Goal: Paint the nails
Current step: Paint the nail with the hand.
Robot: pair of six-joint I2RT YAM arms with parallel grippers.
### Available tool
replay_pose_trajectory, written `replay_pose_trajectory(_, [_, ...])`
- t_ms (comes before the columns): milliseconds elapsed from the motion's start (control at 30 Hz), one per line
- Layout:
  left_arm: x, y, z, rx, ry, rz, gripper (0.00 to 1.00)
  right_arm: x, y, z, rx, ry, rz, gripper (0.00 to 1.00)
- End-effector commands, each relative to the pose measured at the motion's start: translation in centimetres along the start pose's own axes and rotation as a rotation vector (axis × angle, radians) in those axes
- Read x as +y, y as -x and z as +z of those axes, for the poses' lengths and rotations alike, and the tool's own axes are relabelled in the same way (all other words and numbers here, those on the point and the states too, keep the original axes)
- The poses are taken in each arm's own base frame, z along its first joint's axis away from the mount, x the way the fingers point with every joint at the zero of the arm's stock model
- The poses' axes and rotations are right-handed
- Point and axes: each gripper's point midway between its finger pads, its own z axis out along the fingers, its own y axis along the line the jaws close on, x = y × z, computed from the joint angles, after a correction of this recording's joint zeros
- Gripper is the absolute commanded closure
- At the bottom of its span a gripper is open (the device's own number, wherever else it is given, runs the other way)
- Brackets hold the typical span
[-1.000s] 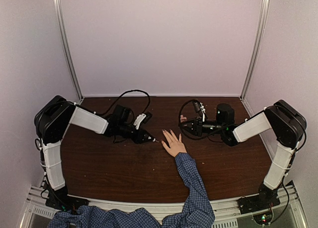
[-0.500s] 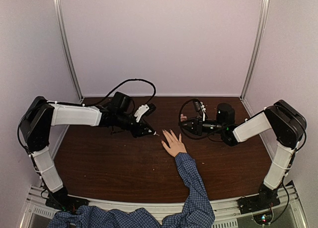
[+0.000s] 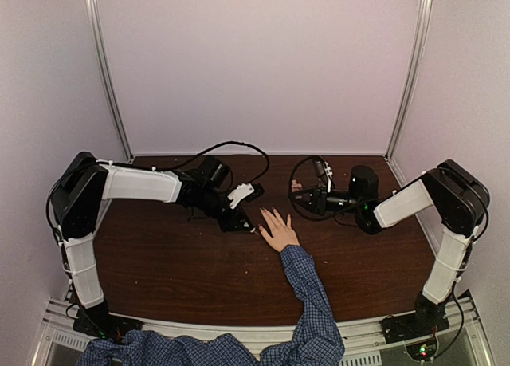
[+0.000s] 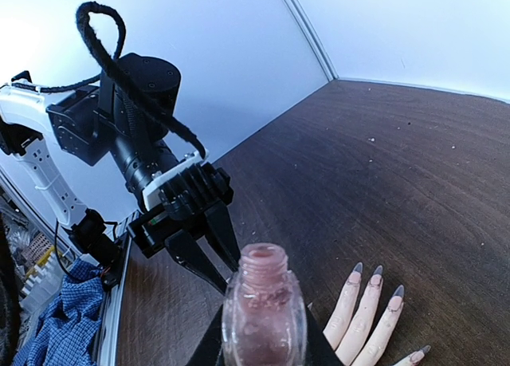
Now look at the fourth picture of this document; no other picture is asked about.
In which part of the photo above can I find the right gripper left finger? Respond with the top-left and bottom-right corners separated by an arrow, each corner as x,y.
189,305 -> 225,366

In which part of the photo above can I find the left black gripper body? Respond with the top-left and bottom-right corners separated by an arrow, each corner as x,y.
126,162 -> 234,259

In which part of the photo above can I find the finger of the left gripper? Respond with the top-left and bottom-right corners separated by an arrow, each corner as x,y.
205,202 -> 241,272
164,230 -> 227,293

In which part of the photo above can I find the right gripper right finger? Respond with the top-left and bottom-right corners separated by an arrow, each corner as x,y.
304,302 -> 343,366

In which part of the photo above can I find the pink nail polish bottle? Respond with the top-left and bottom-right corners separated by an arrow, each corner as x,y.
222,242 -> 308,365

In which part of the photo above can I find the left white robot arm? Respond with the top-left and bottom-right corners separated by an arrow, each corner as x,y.
1,72 -> 240,292

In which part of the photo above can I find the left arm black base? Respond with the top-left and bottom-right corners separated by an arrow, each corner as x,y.
69,208 -> 128,292

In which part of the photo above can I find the mannequin hand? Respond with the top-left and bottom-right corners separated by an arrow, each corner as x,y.
320,262 -> 434,366

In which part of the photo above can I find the left black braided cable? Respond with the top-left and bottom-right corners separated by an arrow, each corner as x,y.
7,1 -> 211,159

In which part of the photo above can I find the left aluminium frame post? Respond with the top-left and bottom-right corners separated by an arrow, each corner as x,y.
282,0 -> 339,81

